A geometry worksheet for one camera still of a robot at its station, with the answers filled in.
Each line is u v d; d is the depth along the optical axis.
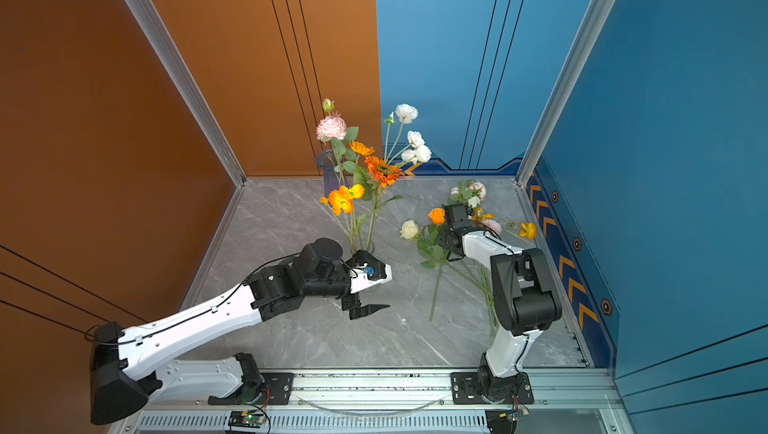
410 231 1.00
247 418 0.71
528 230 1.02
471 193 1.09
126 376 0.40
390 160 0.72
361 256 0.63
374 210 0.70
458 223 0.77
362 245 0.79
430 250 0.98
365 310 0.61
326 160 1.01
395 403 0.72
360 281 0.57
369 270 0.56
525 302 0.48
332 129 0.68
